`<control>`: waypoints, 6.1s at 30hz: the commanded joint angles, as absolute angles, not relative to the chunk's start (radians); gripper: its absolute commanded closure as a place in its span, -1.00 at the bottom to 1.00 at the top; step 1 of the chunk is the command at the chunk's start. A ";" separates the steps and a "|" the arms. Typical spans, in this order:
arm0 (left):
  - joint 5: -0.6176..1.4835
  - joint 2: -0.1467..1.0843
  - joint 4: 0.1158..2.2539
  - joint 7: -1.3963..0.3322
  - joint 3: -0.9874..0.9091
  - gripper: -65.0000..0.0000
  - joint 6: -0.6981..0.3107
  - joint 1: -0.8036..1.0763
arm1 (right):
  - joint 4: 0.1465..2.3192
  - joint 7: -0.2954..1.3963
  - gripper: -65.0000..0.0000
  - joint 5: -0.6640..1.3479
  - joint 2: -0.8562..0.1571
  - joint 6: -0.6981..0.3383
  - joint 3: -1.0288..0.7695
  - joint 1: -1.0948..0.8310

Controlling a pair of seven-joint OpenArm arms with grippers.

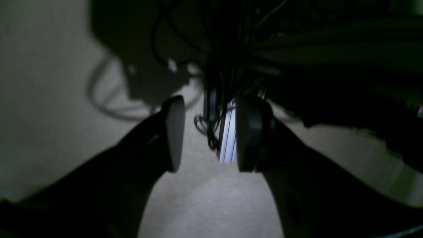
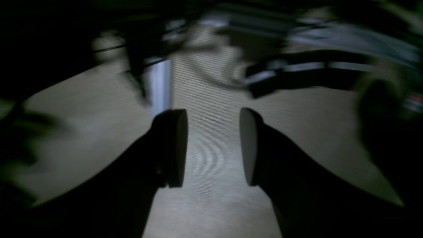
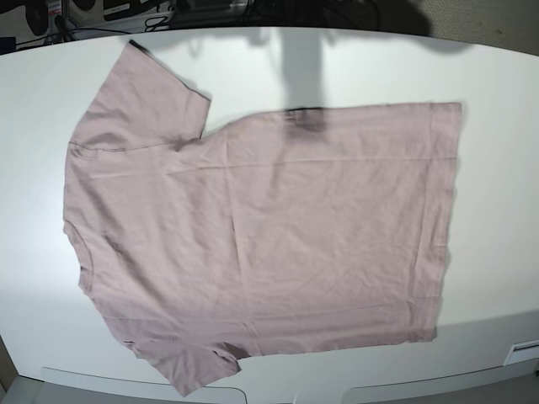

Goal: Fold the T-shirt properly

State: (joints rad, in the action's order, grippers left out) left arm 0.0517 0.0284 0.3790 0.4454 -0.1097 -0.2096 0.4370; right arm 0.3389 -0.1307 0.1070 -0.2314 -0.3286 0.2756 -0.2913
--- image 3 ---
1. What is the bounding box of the mauve pink T-shirt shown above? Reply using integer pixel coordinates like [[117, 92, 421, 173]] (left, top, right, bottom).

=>
[[63, 42, 462, 395]]

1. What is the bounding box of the black equipment clutter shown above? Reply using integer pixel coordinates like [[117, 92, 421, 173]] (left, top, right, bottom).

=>
[[1, 1, 178, 54]]

